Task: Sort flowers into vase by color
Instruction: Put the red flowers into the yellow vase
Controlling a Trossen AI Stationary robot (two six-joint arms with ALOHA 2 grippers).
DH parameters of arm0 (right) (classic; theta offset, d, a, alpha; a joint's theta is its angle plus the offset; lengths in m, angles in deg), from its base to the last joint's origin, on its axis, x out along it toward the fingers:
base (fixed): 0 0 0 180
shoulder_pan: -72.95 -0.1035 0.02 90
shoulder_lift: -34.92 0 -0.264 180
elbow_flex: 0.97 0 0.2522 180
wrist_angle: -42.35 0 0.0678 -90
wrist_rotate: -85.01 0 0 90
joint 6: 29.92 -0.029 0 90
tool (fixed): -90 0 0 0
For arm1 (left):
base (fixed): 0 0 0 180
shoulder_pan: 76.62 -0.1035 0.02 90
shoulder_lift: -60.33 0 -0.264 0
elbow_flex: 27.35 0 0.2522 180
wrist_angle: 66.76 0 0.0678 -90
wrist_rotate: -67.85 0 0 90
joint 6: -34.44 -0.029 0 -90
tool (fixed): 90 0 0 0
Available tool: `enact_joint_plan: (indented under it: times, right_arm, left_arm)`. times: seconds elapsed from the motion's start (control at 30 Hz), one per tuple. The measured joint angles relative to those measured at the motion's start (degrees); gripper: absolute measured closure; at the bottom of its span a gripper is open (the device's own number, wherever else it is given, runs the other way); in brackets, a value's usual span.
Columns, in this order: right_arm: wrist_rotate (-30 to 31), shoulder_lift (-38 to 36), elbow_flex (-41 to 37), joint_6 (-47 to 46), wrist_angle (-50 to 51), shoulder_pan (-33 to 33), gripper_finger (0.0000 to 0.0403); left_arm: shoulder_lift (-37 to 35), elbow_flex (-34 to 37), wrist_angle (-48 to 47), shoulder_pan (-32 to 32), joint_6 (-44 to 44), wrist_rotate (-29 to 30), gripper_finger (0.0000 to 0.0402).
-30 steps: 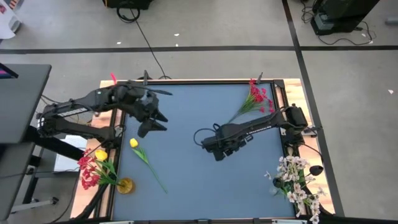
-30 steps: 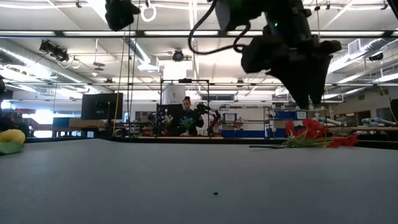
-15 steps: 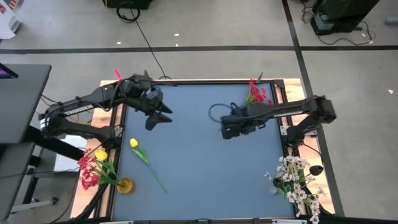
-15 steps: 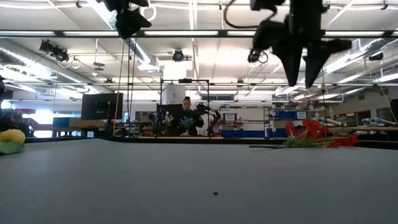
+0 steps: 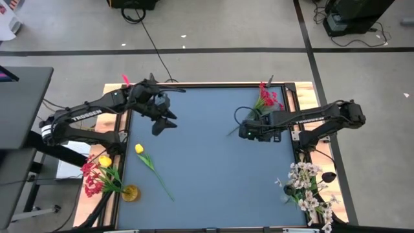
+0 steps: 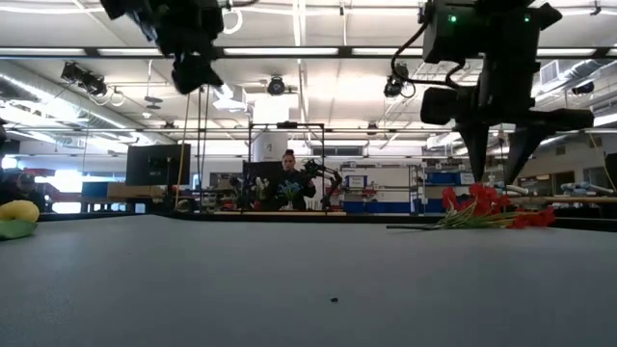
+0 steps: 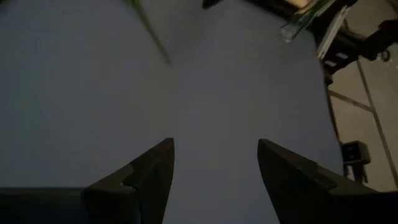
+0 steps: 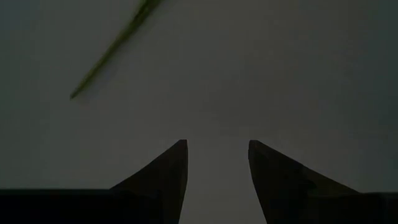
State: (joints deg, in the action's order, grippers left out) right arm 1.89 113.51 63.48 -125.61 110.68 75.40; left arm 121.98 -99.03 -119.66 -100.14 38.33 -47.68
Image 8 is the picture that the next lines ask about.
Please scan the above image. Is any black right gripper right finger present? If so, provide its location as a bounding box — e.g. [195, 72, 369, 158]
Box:
[248, 139, 362, 224]

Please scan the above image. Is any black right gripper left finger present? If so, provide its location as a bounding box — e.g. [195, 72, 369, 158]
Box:
[109, 139, 190, 224]

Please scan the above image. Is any red flower bunch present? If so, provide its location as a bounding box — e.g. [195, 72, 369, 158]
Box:
[69, 0, 163, 100]

